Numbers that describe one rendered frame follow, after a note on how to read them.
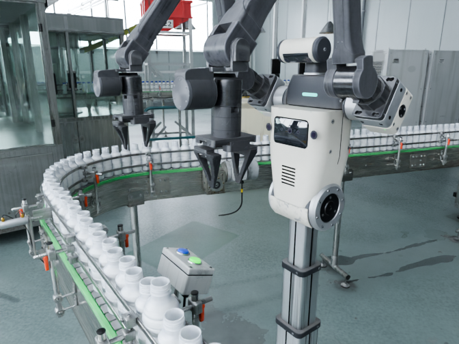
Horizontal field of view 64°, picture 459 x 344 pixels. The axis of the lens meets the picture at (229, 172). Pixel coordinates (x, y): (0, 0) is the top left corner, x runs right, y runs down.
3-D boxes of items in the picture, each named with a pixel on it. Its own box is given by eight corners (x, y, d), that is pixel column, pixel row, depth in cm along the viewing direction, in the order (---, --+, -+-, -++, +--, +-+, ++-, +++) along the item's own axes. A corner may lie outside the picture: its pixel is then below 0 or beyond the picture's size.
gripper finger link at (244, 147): (257, 185, 72) (259, 138, 70) (227, 191, 68) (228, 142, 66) (236, 177, 78) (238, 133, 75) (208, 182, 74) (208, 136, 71)
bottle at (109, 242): (128, 300, 95) (123, 243, 91) (104, 306, 93) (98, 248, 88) (124, 288, 101) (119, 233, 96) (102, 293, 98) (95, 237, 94)
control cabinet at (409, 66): (393, 156, 685) (406, 49, 632) (414, 162, 639) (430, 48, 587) (356, 160, 659) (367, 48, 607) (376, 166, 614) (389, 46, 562)
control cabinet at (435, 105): (430, 153, 712) (446, 50, 660) (453, 158, 667) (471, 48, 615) (397, 155, 687) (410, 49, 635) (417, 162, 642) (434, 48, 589)
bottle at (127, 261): (134, 331, 84) (129, 267, 80) (114, 324, 86) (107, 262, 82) (149, 315, 89) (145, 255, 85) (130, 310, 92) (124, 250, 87)
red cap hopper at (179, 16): (151, 152, 715) (142, -3, 639) (147, 145, 781) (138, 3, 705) (197, 149, 744) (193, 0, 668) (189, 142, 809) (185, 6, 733)
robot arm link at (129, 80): (144, 72, 100) (136, 72, 105) (120, 72, 96) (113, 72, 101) (146, 97, 102) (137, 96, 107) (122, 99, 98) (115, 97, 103)
